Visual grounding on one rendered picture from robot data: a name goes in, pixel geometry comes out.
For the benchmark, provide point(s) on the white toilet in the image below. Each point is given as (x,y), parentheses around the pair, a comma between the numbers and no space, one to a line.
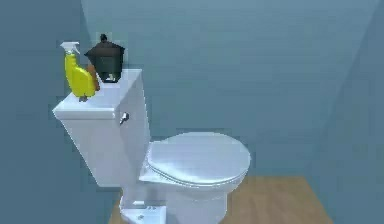
(110,143)

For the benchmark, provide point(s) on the black lantern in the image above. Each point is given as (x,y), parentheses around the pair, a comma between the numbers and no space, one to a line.
(106,60)

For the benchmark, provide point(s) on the yellow spray bottle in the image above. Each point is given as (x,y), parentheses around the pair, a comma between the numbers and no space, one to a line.
(79,80)

